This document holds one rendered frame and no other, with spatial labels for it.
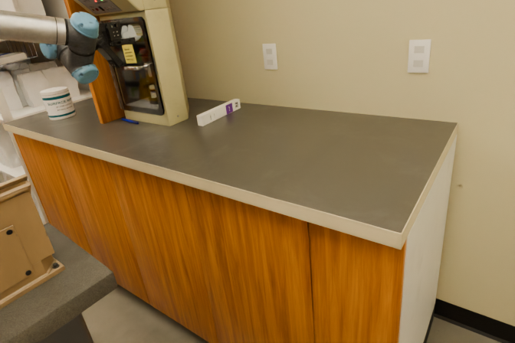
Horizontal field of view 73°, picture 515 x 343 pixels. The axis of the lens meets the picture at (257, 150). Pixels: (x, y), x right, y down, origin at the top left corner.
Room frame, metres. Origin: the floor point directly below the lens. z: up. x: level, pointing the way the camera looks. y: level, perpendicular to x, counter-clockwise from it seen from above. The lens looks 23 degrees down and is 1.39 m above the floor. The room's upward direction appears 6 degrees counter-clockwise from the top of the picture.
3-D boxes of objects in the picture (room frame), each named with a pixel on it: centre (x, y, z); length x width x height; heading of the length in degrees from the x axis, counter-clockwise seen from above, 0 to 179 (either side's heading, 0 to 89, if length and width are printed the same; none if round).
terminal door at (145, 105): (1.53, 0.50, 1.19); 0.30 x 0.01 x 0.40; 51
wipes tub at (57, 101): (1.83, 1.01, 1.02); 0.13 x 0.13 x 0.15
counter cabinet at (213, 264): (1.48, 0.31, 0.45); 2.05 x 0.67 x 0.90; 52
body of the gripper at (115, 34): (1.33, 0.50, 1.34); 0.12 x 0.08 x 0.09; 142
